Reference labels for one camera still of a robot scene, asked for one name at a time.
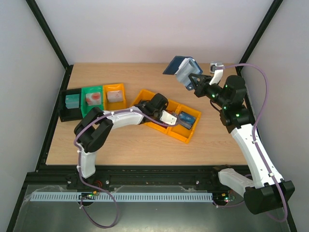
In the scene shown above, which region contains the yellow single storage bin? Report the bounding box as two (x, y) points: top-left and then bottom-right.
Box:
(103, 83), (127, 111)

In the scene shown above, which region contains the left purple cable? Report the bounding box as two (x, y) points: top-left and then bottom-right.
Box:
(73, 110), (181, 229)

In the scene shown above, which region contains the teal card stack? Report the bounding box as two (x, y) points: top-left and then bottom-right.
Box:
(65, 94), (80, 109)

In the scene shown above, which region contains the blue card stack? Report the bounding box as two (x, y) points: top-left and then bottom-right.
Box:
(178, 111), (196, 130)

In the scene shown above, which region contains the black storage bin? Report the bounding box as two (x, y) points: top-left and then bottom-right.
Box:
(58, 88), (83, 122)

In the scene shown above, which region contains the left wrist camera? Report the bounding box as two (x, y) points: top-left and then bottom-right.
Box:
(159, 110), (178, 126)

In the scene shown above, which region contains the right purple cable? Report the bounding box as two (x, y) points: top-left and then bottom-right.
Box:
(212, 63), (289, 222)

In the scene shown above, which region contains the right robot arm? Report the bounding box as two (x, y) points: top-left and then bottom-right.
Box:
(189, 73), (295, 215)

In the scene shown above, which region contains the yellow triple storage bin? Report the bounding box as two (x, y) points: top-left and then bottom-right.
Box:
(145, 99), (201, 144)

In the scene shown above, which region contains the white red-dot card stack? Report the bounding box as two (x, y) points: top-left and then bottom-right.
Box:
(85, 92), (102, 106)

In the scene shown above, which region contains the light blue cable duct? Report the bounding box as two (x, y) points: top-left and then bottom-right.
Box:
(30, 192), (213, 203)

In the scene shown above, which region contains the blue leather card holder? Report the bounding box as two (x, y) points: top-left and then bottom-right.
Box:
(163, 56), (203, 91)

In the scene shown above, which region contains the red card stack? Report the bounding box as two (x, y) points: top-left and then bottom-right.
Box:
(167, 111), (179, 127)

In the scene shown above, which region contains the green storage bin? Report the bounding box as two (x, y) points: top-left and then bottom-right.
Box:
(81, 86), (104, 117)

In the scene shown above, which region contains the beige card stack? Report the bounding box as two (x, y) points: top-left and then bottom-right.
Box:
(107, 90), (124, 103)

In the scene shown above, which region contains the purple cable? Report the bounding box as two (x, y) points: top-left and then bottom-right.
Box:
(73, 110), (181, 229)
(212, 63), (289, 222)

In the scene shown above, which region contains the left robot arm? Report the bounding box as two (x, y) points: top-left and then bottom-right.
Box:
(73, 93), (169, 178)

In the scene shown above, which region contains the black aluminium frame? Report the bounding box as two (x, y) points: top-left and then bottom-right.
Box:
(7, 0), (283, 232)

